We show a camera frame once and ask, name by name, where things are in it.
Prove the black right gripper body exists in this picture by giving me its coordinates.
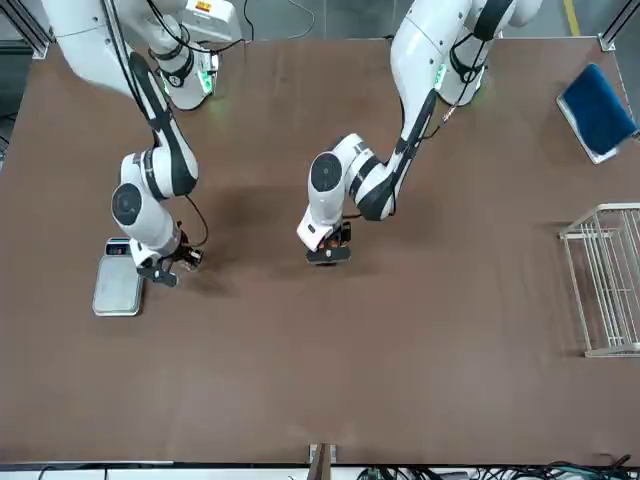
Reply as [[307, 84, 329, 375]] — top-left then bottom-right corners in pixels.
[[158, 230, 194, 264]]

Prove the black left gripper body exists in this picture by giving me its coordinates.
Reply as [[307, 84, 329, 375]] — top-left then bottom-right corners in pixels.
[[329, 219, 354, 249]]

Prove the white electronic scale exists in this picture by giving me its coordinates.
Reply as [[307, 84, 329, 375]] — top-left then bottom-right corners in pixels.
[[92, 237, 146, 317]]

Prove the white control box yellow label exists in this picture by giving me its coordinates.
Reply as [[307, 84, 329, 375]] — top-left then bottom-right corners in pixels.
[[182, 0, 241, 44]]

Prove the blue covered stand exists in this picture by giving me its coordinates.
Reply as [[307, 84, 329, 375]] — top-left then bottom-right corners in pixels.
[[555, 63, 640, 165]]

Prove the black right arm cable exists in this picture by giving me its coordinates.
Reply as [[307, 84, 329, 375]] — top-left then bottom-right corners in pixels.
[[182, 193, 210, 251]]

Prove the aluminium frame post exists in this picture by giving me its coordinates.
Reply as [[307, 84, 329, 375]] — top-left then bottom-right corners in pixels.
[[308, 442, 339, 480]]

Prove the aluminium corner frame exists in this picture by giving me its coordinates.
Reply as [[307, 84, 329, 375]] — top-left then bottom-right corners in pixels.
[[597, 0, 640, 51], [0, 0, 56, 60]]

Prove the white wire rack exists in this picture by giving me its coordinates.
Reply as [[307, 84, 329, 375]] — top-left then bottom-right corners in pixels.
[[558, 202, 640, 359]]

